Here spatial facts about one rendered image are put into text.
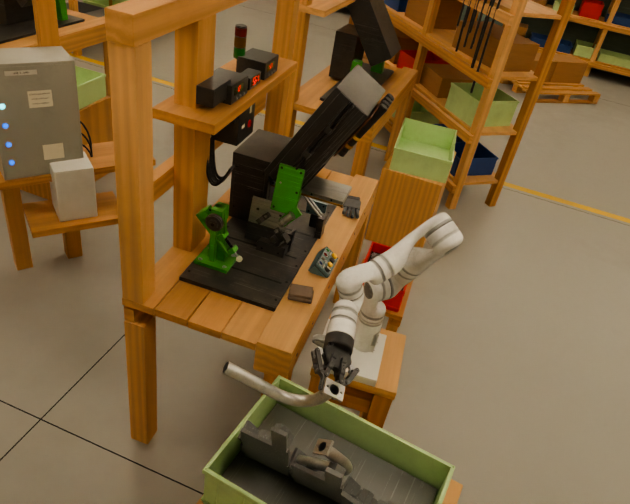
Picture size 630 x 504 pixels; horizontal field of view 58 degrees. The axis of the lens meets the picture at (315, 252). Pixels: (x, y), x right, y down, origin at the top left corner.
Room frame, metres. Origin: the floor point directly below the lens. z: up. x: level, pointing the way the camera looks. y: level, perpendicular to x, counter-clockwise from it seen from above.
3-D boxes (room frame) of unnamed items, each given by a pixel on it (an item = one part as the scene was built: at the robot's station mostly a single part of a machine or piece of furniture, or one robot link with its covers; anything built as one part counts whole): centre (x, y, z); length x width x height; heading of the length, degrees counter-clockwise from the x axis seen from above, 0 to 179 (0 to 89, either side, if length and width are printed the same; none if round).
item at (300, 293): (1.77, 0.02, 0.91); 0.10 x 0.08 x 0.03; 89
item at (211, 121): (2.30, 0.46, 1.52); 0.90 x 0.25 x 0.04; 169
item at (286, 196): (2.17, 0.16, 1.17); 0.13 x 0.12 x 0.20; 169
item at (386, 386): (1.58, -0.25, 0.83); 0.32 x 0.32 x 0.04; 82
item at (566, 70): (8.42, -2.89, 0.22); 1.20 x 0.80 x 0.44; 116
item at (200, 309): (2.25, 0.21, 0.44); 1.49 x 0.70 x 0.88; 169
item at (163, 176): (2.32, 0.57, 1.23); 1.30 x 0.05 x 0.09; 169
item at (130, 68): (2.31, 0.50, 1.36); 1.49 x 0.09 x 0.97; 169
